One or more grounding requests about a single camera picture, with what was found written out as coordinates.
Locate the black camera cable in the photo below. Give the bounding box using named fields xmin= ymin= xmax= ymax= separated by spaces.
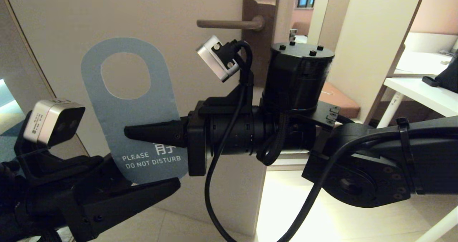
xmin=205 ymin=40 xmax=458 ymax=242

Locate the black bag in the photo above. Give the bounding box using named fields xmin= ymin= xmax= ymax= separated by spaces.
xmin=434 ymin=54 xmax=458 ymax=94

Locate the black braided cable sleeve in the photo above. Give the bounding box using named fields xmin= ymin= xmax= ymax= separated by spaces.
xmin=256 ymin=110 xmax=291 ymax=166

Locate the beige wardrobe shelf unit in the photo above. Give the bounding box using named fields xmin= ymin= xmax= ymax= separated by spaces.
xmin=267 ymin=0 xmax=426 ymax=172

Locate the white washbasin counter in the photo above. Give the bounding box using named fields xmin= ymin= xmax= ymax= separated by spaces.
xmin=393 ymin=33 xmax=458 ymax=79

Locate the white table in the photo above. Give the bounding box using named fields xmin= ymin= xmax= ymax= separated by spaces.
xmin=377 ymin=78 xmax=458 ymax=242

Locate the beige wooden door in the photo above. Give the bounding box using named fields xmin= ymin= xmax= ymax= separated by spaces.
xmin=3 ymin=0 xmax=297 ymax=235

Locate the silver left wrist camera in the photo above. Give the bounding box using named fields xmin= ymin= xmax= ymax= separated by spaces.
xmin=23 ymin=99 xmax=86 ymax=147

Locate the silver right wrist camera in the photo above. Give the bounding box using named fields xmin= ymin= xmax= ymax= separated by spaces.
xmin=196 ymin=35 xmax=240 ymax=82

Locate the brown bench cushion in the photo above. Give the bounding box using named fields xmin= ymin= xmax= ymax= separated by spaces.
xmin=318 ymin=82 xmax=360 ymax=119

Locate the blue do-not-disturb door sign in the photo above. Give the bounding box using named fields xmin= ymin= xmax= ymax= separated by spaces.
xmin=81 ymin=38 xmax=189 ymax=184

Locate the bronze door handle lever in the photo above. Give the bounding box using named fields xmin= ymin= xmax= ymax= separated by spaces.
xmin=196 ymin=15 xmax=265 ymax=31

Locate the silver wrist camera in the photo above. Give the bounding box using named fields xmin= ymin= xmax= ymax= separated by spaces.
xmin=23 ymin=99 xmax=86 ymax=147
xmin=196 ymin=35 xmax=240 ymax=82

